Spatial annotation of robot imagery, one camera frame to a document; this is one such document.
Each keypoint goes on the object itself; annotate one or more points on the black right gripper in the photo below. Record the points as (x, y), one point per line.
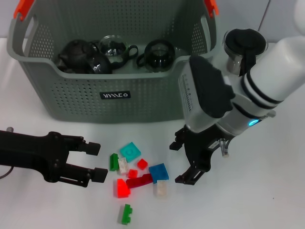
(202, 148)

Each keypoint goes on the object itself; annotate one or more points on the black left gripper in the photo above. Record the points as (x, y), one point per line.
(28, 152)

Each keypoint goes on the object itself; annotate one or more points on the blue toy plate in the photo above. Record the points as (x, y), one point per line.
(159, 173)

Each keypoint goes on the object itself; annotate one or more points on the large clear toy brick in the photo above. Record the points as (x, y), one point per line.
(162, 189)

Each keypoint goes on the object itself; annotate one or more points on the long dark red toy brick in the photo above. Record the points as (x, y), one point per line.
(139, 181)

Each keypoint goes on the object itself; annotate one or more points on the glass teacup with black base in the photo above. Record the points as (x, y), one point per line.
(112, 47)
(100, 65)
(158, 59)

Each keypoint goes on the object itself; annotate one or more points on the glass carafe with black lid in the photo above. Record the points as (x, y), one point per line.
(245, 41)

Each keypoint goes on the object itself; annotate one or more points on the metal connector on right arm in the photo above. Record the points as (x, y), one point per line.
(271, 114)

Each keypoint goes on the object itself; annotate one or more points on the grey perforated storage basket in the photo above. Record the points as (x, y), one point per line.
(143, 100)

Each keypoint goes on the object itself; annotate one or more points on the dark green toy brick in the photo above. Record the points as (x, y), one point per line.
(114, 162)

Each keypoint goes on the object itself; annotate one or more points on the small clear toy brick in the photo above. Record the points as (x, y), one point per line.
(123, 165)

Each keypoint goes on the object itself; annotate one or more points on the teal square toy plate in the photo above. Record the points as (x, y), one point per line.
(129, 152)

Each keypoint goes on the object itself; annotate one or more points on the bright orange-red toy brick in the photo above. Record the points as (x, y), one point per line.
(122, 189)

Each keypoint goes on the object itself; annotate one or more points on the small red toy brick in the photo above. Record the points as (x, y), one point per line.
(142, 164)
(133, 173)

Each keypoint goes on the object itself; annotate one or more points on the metal plug on right gripper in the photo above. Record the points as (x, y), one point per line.
(223, 148)

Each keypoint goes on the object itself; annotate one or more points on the metal plug on gripper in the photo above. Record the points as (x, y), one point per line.
(223, 148)
(10, 129)

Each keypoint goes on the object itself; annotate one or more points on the green stepped toy brick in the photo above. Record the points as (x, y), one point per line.
(125, 214)

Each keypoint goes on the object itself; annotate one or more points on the metal plug on left gripper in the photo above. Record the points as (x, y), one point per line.
(10, 129)

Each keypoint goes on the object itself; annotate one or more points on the dark clay teapot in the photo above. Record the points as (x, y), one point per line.
(74, 53)

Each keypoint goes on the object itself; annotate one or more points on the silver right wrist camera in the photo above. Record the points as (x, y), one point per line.
(205, 90)

